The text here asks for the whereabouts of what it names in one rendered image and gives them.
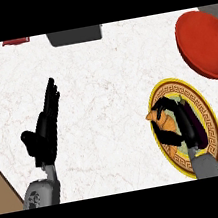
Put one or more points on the dark grey box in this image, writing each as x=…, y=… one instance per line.
x=75, y=35

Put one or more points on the golden brown croissant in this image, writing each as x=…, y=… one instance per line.
x=166, y=121

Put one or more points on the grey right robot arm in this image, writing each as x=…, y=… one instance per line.
x=205, y=163

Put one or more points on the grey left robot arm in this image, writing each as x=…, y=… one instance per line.
x=42, y=191

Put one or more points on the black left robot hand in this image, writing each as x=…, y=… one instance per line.
x=46, y=132

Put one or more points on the yellow patterned plate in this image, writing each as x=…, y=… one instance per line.
x=208, y=120

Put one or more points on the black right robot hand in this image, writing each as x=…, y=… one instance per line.
x=184, y=124

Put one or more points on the flat red object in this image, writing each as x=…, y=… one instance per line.
x=16, y=41

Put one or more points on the dark purple eggplant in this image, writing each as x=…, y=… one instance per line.
x=196, y=122

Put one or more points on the red bowl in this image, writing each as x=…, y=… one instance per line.
x=204, y=45

